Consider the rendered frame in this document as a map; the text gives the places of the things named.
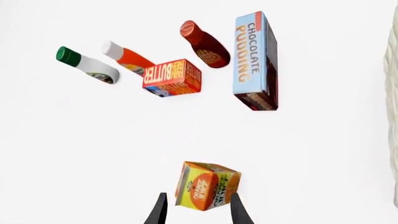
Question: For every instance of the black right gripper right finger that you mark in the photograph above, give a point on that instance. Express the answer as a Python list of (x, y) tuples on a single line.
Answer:
[(239, 213)]

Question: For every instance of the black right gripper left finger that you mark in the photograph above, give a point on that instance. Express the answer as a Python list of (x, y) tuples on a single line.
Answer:
[(158, 212)]

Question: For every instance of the orange juice carton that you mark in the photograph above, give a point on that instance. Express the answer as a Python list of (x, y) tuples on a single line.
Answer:
[(205, 186)]

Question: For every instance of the red butter box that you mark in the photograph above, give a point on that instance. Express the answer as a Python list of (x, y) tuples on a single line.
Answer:
[(171, 78)]

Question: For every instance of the chocolate pudding box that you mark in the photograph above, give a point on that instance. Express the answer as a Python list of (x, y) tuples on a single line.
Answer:
[(252, 63)]

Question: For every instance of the orange bottle with white cap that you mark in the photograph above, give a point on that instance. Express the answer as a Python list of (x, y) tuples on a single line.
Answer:
[(127, 57)]

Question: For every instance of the white bottle with green cap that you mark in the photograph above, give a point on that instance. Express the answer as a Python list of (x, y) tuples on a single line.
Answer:
[(90, 65)]

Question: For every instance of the red-brown sauce bottle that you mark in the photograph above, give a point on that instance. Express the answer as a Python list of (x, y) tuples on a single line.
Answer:
[(205, 44)]

